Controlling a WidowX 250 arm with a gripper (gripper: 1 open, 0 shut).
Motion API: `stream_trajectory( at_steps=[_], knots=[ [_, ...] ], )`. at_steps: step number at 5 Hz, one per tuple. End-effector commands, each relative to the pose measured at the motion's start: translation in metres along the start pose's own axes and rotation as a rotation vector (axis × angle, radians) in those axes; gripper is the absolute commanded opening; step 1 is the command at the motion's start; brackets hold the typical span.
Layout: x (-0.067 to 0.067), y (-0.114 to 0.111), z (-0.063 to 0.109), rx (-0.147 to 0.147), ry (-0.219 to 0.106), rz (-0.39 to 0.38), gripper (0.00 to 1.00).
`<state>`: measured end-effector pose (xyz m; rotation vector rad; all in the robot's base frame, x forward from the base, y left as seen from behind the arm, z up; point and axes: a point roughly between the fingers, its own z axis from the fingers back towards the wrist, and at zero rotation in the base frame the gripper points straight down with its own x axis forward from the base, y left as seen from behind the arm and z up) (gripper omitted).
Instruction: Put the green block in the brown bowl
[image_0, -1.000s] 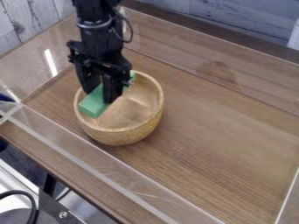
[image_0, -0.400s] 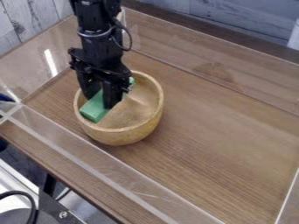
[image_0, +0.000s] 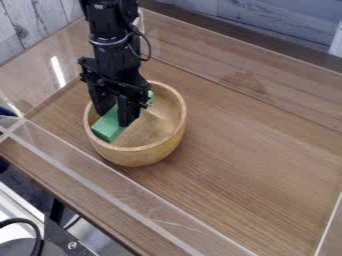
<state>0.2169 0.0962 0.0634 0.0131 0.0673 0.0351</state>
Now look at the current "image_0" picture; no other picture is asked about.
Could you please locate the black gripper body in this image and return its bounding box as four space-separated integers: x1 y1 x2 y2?
78 41 150 108

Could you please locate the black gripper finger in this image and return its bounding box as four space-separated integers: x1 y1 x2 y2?
89 83 117 116
118 95 142 127

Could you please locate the green rectangular block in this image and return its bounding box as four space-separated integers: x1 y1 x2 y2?
90 89 157 144

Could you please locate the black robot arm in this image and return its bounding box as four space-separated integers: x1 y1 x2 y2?
78 0 151 127

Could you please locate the wooden brown bowl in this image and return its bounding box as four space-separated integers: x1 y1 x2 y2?
83 80 187 167

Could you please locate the black table leg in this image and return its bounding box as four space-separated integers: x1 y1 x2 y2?
50 199 66 225

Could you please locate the clear acrylic tray wall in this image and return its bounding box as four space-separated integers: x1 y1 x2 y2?
0 96 257 256

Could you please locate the black cable bottom left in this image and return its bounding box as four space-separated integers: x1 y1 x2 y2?
0 217 46 256

